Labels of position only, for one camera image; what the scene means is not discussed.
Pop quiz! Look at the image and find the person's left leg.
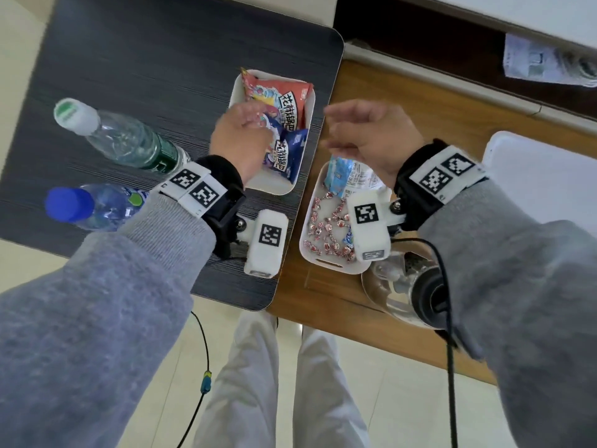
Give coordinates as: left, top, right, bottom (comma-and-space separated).
193, 312, 280, 448

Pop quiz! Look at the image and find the person's right forearm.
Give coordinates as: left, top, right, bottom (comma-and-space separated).
417, 179, 597, 448

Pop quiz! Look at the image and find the white marker right wrist tracker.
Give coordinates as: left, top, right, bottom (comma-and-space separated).
347, 138, 489, 263

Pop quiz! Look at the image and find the person's leg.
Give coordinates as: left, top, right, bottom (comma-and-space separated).
289, 326, 372, 448
193, 312, 280, 448

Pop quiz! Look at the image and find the person's left hand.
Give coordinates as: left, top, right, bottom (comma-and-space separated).
208, 102, 276, 185

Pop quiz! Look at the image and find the white marker wrist tracker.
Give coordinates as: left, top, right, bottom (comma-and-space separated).
158, 155, 290, 279
347, 138, 489, 263

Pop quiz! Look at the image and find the dark blue snack packet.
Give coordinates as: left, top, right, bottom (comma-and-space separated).
251, 111, 310, 181

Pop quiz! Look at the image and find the pile of candies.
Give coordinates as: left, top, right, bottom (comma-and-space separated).
303, 190, 358, 262

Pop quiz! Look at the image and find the steel kettle with black lid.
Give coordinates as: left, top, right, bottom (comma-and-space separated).
360, 249, 472, 350

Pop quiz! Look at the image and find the printed paper sheet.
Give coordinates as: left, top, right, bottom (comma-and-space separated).
502, 33, 597, 88

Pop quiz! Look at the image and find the large white tray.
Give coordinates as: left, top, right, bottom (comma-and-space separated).
480, 130, 597, 238

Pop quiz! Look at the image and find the green cap water bottle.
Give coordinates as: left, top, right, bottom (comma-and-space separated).
53, 97, 192, 175

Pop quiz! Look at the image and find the white marker left wrist tracker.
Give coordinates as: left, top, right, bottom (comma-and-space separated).
158, 155, 290, 279

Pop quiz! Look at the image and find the red snack packet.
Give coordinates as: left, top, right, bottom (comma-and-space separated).
240, 67, 314, 131

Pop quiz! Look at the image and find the person's left forearm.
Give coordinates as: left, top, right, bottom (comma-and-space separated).
0, 190, 218, 448

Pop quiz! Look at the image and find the black right tracker cable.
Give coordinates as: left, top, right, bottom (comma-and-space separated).
389, 236, 460, 448

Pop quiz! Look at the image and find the person's right leg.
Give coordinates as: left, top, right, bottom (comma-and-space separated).
289, 326, 372, 448

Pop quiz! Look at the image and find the blue cap water bottle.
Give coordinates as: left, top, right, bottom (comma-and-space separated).
44, 183, 150, 233

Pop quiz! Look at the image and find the person's right hand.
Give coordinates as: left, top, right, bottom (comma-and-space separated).
319, 98, 426, 190

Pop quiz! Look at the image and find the light blue white packet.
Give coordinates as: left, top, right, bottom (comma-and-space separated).
324, 156, 388, 199

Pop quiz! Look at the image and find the white plastic basket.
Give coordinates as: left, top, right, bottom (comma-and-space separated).
298, 161, 395, 276
228, 69, 317, 197

